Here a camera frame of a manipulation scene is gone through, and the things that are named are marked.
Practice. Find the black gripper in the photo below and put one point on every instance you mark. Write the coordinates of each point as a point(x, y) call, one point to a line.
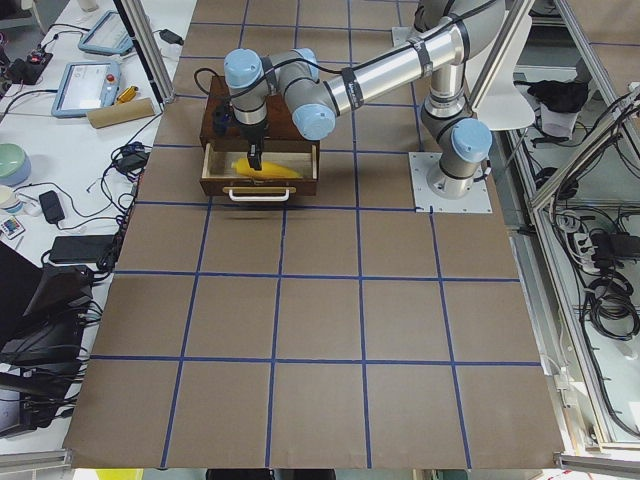
point(251, 133)

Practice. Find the yellow corn cob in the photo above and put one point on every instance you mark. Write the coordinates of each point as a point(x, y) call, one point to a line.
point(270, 170)

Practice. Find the wooden drawer with white handle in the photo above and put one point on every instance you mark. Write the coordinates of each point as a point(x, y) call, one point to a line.
point(219, 179)

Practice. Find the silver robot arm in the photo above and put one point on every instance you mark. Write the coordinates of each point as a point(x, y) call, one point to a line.
point(445, 36)

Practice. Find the dark wooden drawer cabinet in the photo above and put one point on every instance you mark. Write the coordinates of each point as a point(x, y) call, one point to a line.
point(280, 122)

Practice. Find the gold cylindrical tool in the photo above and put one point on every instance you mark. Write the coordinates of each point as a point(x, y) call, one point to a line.
point(127, 95)

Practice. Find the black power adapter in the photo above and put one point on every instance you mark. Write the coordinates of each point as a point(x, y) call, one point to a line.
point(171, 37)

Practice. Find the cardboard tube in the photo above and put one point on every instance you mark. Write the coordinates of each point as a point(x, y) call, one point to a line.
point(120, 113)

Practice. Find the blue teach pendant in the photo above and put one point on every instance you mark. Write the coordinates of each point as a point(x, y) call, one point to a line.
point(86, 86)
point(107, 37)

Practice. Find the black power brick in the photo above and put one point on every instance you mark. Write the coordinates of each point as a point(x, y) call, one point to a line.
point(80, 248)

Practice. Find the brown paper table mat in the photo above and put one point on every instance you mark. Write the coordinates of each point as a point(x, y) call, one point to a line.
point(340, 330)

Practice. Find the black smartphone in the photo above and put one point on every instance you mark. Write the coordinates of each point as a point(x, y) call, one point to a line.
point(51, 207)

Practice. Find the green bowl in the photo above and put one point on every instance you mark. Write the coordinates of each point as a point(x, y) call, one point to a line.
point(15, 164)

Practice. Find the white chair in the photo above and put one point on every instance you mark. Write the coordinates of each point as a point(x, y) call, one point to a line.
point(494, 98)

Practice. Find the white paper cup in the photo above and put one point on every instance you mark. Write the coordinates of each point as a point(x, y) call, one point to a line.
point(10, 203)

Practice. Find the aluminium frame post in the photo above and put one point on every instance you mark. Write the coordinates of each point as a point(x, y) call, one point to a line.
point(139, 30)

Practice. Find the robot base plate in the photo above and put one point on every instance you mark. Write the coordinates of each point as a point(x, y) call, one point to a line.
point(435, 192)

